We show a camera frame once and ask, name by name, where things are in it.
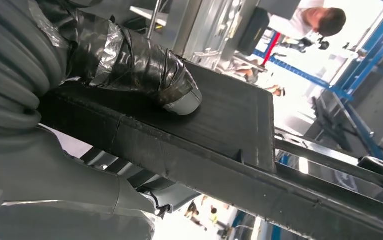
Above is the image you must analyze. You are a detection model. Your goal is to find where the person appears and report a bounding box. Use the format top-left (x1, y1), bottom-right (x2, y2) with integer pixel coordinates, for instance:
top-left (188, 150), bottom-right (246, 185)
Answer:
top-left (268, 0), bottom-right (347, 54)

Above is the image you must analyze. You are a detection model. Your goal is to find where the red pole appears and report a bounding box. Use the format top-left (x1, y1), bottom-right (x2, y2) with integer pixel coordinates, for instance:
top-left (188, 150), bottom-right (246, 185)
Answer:
top-left (261, 32), bottom-right (282, 67)

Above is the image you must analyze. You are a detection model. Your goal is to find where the blue metal shelf rack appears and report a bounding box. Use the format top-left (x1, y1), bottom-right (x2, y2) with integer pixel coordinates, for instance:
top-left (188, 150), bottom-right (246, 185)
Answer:
top-left (254, 0), bottom-right (383, 162)

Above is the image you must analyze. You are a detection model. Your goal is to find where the grey metal cabinet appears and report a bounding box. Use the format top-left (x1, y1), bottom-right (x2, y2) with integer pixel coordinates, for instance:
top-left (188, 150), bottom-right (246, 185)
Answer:
top-left (164, 0), bottom-right (265, 65)

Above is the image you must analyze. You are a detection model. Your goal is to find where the black case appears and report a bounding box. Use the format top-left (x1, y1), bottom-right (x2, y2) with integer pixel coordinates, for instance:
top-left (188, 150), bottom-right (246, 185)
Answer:
top-left (237, 7), bottom-right (271, 57)

